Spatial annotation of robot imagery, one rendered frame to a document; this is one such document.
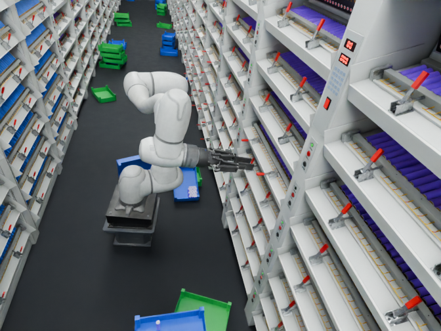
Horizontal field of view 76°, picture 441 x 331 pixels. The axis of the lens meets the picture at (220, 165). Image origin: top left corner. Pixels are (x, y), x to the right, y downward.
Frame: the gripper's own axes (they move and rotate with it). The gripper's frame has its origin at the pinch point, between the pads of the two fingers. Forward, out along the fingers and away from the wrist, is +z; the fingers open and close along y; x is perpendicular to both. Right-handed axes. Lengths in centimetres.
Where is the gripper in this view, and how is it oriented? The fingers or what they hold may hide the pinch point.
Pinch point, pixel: (244, 163)
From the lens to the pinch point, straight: 116.4
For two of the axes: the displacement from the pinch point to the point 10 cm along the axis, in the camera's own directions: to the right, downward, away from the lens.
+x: 3.0, -7.7, -5.6
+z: 9.3, 1.2, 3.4
